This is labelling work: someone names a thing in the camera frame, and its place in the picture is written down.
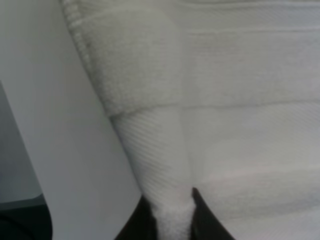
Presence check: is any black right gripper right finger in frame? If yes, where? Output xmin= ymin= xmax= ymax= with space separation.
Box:
xmin=190 ymin=188 xmax=235 ymax=240

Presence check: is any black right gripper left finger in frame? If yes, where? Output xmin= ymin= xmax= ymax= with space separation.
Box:
xmin=115 ymin=196 xmax=158 ymax=240

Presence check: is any white towel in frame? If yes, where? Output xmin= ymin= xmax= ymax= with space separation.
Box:
xmin=60 ymin=0 xmax=320 ymax=240

